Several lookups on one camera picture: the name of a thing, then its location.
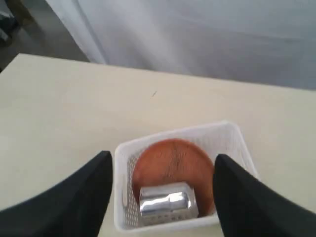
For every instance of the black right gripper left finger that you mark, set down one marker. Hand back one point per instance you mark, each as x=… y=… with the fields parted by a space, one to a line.
x=75 y=207

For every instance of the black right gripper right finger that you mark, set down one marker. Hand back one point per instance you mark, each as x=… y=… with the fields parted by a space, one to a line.
x=248 y=208

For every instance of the stainless steel cup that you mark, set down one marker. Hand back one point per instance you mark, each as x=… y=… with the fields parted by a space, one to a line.
x=167 y=203

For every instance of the terracotta brown plate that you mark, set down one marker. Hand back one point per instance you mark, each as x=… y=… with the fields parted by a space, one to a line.
x=176 y=160

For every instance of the white perforated plastic basket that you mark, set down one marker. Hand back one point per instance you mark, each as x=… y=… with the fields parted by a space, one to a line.
x=216 y=138

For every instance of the grey backdrop curtain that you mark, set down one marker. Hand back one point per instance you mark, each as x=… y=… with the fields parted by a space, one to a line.
x=260 y=41

